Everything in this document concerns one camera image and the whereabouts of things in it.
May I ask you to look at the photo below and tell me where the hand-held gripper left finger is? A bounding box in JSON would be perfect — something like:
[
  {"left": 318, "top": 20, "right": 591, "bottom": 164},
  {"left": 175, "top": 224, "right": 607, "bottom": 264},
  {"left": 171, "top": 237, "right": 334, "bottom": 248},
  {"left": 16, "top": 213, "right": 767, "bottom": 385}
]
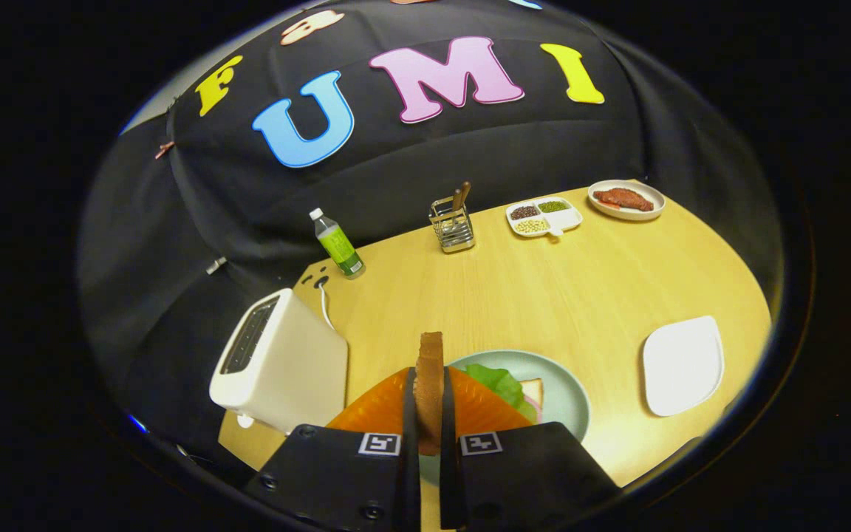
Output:
[{"left": 242, "top": 366, "right": 422, "bottom": 532}]

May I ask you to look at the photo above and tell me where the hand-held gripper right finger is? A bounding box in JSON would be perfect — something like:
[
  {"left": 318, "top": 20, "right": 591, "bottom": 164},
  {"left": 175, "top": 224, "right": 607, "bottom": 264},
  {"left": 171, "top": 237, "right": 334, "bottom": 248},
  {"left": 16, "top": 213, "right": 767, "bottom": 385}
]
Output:
[{"left": 437, "top": 366, "right": 622, "bottom": 531}]

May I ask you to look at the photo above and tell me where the brown crust bread slice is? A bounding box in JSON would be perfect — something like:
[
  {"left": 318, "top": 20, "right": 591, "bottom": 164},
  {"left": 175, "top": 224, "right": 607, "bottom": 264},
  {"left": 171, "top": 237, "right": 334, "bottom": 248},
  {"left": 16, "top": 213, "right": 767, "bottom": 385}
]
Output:
[{"left": 414, "top": 332, "right": 446, "bottom": 457}]

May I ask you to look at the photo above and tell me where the green lettuce leaf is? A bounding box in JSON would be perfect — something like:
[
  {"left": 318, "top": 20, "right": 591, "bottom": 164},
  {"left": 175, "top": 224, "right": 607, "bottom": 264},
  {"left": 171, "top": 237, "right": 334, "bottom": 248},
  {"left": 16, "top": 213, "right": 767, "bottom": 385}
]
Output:
[{"left": 465, "top": 363, "right": 539, "bottom": 423}]

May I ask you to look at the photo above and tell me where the pale green round plate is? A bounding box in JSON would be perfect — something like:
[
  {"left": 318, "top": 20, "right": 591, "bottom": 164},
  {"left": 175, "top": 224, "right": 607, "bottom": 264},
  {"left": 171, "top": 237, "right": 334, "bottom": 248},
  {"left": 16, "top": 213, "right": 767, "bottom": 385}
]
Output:
[{"left": 418, "top": 349, "right": 592, "bottom": 487}]

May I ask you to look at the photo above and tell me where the white toaster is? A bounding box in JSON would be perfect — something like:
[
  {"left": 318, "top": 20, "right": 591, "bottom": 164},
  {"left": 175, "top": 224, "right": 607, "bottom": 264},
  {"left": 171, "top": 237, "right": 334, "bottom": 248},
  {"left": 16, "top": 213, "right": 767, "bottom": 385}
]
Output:
[{"left": 209, "top": 288, "right": 350, "bottom": 435}]

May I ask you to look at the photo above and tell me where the green label drink bottle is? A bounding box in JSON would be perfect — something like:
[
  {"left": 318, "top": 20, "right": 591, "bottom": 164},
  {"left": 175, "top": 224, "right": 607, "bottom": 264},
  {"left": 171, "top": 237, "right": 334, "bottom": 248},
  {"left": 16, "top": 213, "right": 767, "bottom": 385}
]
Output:
[{"left": 309, "top": 208, "right": 367, "bottom": 280}]

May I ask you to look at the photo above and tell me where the white divided dish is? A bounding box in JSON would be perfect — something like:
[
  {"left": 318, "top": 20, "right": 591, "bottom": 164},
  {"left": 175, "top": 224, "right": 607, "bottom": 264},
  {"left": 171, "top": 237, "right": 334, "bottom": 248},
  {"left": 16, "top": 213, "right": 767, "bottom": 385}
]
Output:
[{"left": 505, "top": 197, "right": 584, "bottom": 239}]

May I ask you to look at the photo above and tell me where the white square plate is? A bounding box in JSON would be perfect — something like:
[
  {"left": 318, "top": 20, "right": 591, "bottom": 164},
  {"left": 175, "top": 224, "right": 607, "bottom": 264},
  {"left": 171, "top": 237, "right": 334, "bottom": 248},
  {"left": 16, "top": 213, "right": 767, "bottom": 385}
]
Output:
[{"left": 642, "top": 316, "right": 725, "bottom": 418}]

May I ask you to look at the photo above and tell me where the black backdrop cloth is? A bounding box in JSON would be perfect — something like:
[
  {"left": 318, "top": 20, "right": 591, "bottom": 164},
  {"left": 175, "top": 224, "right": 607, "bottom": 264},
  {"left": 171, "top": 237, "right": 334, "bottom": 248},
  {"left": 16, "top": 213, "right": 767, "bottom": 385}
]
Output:
[{"left": 78, "top": 0, "right": 785, "bottom": 444}]

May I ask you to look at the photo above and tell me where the round white meat plate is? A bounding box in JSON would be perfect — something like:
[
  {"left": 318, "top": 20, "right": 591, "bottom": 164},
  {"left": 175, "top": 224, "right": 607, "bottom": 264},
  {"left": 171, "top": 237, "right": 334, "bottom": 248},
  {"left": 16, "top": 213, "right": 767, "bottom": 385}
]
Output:
[{"left": 587, "top": 180, "right": 667, "bottom": 222}]

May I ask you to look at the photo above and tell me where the brown cooked meat piece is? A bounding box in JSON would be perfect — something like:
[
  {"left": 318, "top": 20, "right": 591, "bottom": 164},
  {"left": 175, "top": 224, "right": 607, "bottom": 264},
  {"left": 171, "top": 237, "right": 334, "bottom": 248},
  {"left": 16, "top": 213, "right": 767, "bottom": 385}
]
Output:
[{"left": 592, "top": 188, "right": 655, "bottom": 213}]

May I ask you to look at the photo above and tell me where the white toaster cable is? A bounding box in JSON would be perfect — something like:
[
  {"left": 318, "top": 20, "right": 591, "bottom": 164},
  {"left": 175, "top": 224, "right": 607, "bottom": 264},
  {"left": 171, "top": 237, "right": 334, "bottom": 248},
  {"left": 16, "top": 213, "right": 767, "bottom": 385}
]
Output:
[{"left": 318, "top": 281, "right": 338, "bottom": 332}]

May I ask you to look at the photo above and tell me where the metal wire utensil holder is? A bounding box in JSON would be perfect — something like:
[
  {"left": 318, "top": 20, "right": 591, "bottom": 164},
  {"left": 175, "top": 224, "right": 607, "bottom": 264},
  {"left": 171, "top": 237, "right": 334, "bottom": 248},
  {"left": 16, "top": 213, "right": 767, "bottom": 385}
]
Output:
[{"left": 428, "top": 196, "right": 477, "bottom": 254}]

